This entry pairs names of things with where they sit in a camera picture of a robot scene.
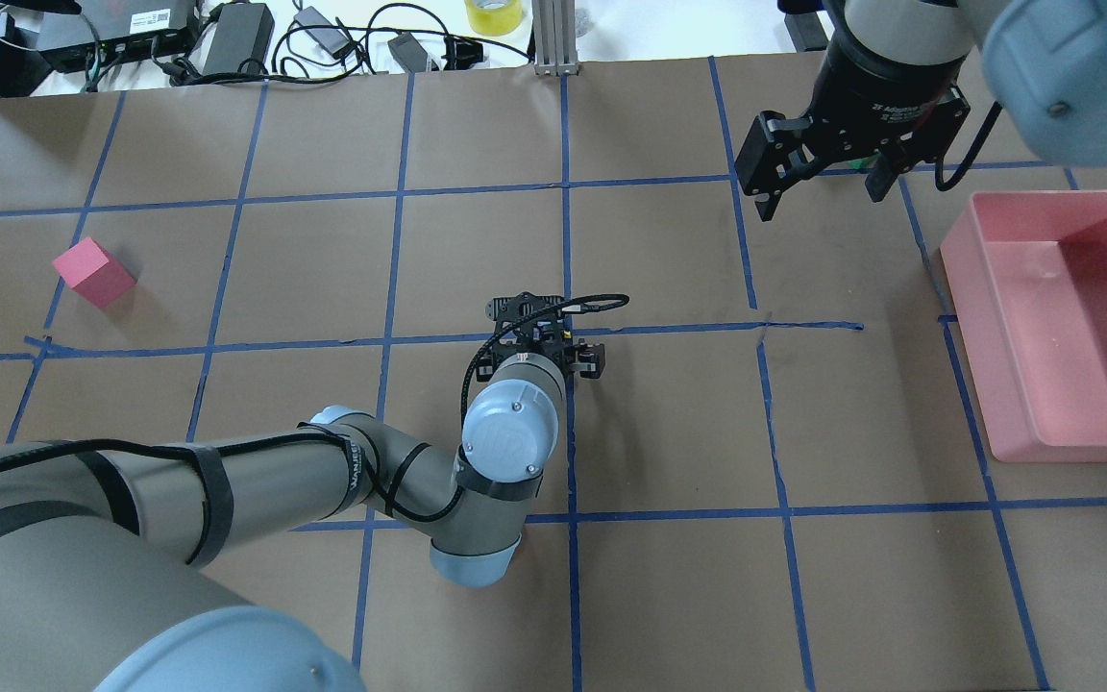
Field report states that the pink cube far side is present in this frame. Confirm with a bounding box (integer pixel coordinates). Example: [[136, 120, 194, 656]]
[[50, 237, 137, 310]]

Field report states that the pink plastic tray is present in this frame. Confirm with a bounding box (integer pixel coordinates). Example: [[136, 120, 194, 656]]
[[941, 189, 1107, 463]]

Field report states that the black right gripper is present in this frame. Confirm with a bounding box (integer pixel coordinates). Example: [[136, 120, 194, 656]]
[[734, 34, 971, 223]]

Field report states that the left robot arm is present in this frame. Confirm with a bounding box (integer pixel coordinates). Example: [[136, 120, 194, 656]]
[[0, 292, 628, 691]]

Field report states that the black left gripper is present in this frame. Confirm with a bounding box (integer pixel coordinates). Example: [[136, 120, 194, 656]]
[[476, 292, 606, 381]]

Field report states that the green cube near tray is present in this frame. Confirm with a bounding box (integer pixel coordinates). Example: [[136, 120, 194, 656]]
[[848, 154, 878, 171]]

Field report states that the yellow tape roll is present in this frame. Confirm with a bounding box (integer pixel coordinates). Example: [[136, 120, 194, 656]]
[[464, 0, 524, 37]]

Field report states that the black power adapter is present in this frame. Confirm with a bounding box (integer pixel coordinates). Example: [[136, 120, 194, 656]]
[[201, 1, 275, 76]]

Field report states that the aluminium frame post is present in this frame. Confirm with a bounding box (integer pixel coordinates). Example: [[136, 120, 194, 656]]
[[531, 0, 580, 76]]

